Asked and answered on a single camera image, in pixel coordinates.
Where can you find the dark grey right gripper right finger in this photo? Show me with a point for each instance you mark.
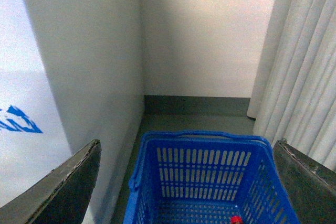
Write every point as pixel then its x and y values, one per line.
pixel 309 185

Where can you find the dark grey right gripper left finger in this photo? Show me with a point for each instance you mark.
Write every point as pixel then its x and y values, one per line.
pixel 63 196

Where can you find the white pleated curtain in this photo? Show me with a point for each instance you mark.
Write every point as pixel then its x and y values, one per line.
pixel 293 97

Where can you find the blue plastic shopping basket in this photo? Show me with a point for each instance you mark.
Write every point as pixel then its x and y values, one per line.
pixel 206 177

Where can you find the white blue chest freezer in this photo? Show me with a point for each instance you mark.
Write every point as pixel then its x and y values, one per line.
pixel 70 72

